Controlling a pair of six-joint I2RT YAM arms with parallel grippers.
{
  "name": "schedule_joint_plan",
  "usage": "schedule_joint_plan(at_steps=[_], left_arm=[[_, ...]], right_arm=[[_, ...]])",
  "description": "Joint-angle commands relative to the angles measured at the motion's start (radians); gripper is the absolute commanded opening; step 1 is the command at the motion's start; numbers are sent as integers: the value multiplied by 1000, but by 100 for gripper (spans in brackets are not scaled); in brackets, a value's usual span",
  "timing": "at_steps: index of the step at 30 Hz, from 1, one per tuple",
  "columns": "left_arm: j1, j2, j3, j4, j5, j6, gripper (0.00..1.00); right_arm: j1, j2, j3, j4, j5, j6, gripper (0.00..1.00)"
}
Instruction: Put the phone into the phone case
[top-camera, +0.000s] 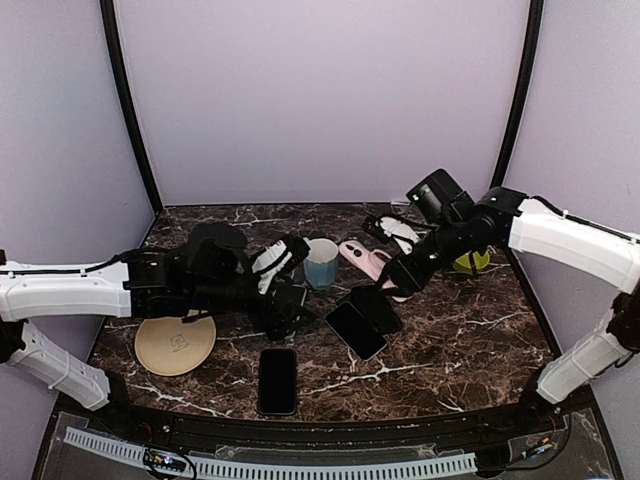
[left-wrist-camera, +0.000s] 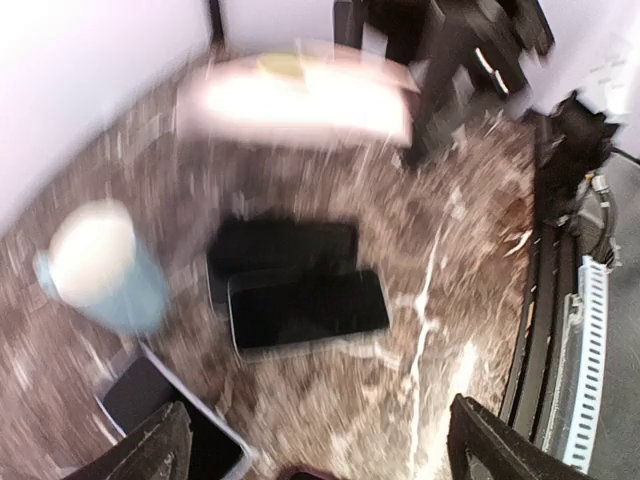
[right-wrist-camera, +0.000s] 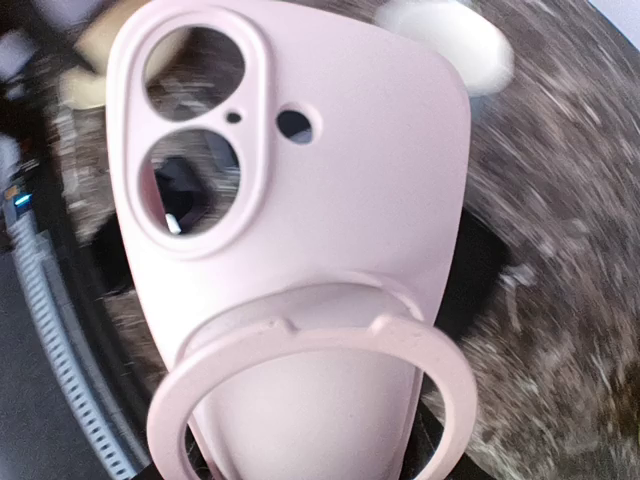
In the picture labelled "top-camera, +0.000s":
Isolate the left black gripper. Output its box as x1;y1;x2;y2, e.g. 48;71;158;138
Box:
189;271;318;342

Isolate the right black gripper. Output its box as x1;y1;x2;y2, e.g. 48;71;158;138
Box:
374;216;469;297

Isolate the pink phone case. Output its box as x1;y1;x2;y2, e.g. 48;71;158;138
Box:
338;240;392;282

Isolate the black phone case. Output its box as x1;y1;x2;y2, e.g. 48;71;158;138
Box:
256;348;299;417

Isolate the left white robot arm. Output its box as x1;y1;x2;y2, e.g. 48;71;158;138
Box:
1;223;310;436

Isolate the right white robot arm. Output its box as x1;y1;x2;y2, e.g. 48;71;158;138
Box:
377;187;639;434

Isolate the black smartphone under pile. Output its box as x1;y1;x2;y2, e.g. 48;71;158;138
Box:
349;285;403;335

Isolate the lime green bowl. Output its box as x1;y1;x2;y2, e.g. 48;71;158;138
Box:
453;251;491;275

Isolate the blue ceramic mug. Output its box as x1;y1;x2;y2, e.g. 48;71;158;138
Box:
303;238;339;291

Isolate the beige round plate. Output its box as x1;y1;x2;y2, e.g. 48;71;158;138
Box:
134;317;217;377

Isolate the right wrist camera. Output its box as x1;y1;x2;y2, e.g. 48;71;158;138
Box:
363;168;475;254

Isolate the black front rail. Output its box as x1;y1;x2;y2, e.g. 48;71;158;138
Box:
131;404;567;450

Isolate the white slotted cable duct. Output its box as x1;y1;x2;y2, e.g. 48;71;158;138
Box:
63;427;478;479

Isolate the right black frame post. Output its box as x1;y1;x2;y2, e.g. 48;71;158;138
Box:
489;0;545;190

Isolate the black frame post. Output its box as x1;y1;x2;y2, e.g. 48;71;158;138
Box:
99;0;164;216
489;0;545;190

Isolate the left black frame post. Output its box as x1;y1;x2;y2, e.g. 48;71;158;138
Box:
99;0;164;216

